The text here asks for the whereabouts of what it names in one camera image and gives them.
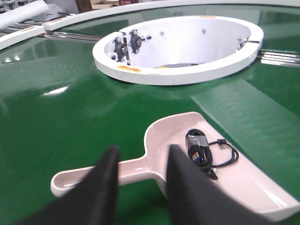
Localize black right bearing block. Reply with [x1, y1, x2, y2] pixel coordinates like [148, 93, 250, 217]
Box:
[129, 29, 152, 54]

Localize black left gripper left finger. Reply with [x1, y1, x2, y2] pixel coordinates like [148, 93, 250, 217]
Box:
[16, 145, 120, 225]

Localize pink plastic dustpan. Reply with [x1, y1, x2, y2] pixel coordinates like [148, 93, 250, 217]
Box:
[50, 112, 300, 223]

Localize steel rollers right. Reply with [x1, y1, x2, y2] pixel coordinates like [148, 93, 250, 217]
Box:
[257, 49, 300, 68]

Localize white foam tube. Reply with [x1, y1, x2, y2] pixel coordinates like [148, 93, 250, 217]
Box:
[0, 0, 49, 28]

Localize steel rollers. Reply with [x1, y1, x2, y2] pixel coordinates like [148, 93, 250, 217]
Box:
[257, 49, 300, 68]
[0, 19, 103, 42]

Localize thin black looped cable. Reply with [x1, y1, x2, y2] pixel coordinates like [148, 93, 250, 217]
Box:
[207, 139, 240, 168]

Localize white inner conveyor ring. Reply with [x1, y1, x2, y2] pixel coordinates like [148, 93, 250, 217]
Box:
[92, 15, 264, 86]

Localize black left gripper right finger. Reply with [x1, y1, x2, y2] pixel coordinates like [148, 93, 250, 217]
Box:
[166, 144, 274, 225]

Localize thick black cable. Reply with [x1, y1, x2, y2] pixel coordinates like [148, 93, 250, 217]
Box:
[185, 128, 218, 181]

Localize steel rollers top left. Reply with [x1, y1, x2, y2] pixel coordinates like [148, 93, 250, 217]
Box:
[0, 19, 103, 42]

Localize white outer rim left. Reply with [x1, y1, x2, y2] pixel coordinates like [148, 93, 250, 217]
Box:
[0, 0, 300, 50]

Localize black bearing block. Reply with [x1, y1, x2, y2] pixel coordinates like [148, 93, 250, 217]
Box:
[113, 37, 128, 62]
[129, 29, 152, 54]

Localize black left bearing block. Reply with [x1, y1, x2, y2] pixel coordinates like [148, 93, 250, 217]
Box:
[113, 37, 128, 62]

